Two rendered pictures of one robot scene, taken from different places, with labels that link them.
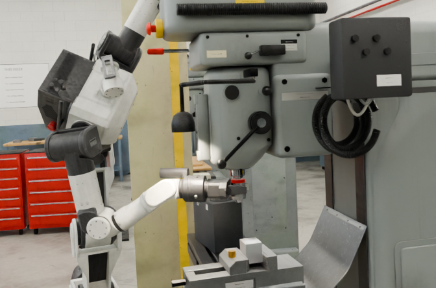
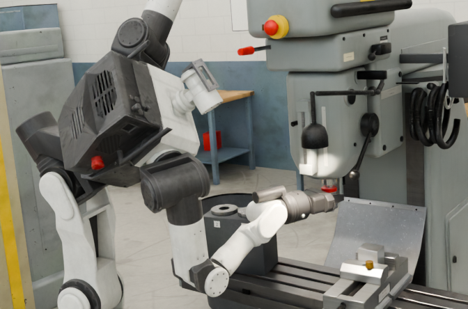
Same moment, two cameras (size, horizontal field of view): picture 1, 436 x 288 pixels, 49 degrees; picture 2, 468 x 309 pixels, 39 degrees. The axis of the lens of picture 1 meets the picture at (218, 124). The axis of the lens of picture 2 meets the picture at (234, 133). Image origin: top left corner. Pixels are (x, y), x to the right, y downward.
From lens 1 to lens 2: 146 cm
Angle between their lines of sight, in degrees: 42
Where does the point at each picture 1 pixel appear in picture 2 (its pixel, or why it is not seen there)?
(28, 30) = not seen: outside the picture
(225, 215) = not seen: hidden behind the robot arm
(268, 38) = (374, 36)
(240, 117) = (354, 122)
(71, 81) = (144, 97)
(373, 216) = (430, 197)
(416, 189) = (450, 165)
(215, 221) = not seen: hidden behind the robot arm
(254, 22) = (370, 20)
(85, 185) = (202, 233)
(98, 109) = (185, 131)
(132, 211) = (241, 250)
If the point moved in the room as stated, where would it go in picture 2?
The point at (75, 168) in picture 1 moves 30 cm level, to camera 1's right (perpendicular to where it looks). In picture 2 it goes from (194, 214) to (280, 185)
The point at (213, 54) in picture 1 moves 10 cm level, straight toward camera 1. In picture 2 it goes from (347, 57) to (378, 58)
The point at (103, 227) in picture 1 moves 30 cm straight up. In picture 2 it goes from (223, 278) to (214, 165)
